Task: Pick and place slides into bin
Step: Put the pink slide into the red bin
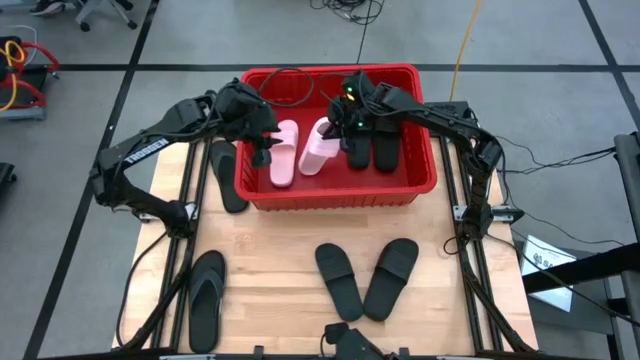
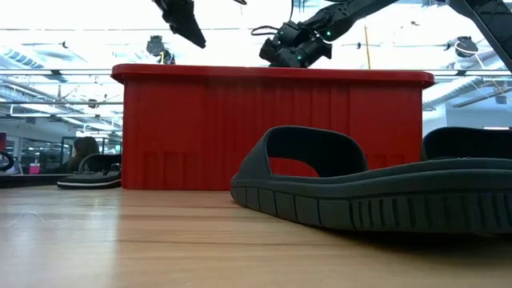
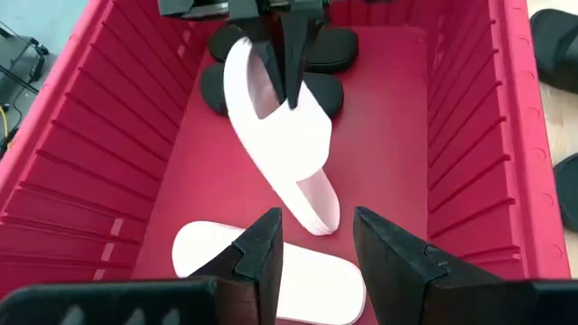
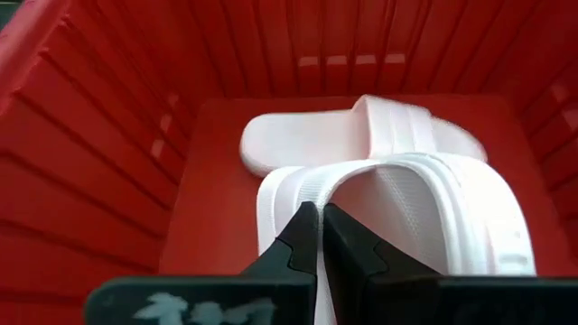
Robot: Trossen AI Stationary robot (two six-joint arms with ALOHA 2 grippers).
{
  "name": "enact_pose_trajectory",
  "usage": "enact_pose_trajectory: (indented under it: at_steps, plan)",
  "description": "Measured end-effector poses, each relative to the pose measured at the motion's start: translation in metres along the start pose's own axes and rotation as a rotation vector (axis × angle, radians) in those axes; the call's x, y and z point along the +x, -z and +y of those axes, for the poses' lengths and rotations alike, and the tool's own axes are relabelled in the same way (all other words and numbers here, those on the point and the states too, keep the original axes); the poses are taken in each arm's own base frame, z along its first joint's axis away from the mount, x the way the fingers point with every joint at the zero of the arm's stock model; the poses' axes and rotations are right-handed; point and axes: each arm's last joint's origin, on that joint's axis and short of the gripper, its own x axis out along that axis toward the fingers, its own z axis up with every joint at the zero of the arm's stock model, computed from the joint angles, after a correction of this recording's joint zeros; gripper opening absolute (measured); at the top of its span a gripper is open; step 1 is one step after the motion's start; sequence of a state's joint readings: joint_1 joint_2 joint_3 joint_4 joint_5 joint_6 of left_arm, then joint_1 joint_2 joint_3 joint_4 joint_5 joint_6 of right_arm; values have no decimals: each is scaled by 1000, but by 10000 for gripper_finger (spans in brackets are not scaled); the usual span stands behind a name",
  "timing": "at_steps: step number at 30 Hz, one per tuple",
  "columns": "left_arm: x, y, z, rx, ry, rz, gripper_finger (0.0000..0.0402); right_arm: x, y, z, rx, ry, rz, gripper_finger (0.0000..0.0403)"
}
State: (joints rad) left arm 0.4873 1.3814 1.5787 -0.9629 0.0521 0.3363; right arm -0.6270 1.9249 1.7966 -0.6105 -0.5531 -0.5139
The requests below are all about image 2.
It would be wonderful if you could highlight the black curved cable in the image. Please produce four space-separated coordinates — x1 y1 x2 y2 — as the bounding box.
0 149 16 174

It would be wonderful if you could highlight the black flip-flop sandal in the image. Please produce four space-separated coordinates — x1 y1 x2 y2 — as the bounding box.
56 153 122 190

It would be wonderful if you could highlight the black slide sandal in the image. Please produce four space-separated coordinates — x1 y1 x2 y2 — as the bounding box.
230 125 512 235
419 126 512 162

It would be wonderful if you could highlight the yellow hanging cable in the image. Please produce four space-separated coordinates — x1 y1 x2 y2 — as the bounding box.
362 24 370 70

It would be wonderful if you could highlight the black round ceiling fixture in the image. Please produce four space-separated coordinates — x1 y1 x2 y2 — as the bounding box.
454 35 480 59
145 34 166 58

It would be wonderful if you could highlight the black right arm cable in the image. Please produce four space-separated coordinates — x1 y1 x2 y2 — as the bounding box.
250 24 281 38

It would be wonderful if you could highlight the red plastic bin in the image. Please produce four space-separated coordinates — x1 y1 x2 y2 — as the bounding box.
110 63 436 191

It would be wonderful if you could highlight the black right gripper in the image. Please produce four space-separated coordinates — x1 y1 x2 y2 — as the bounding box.
258 20 333 68

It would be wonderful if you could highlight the black aluminium frame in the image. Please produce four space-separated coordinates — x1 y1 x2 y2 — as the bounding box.
0 173 61 190

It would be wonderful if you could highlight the person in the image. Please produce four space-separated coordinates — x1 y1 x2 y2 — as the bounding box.
66 135 101 174

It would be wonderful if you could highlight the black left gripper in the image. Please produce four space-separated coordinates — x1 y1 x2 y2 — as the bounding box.
153 0 207 50

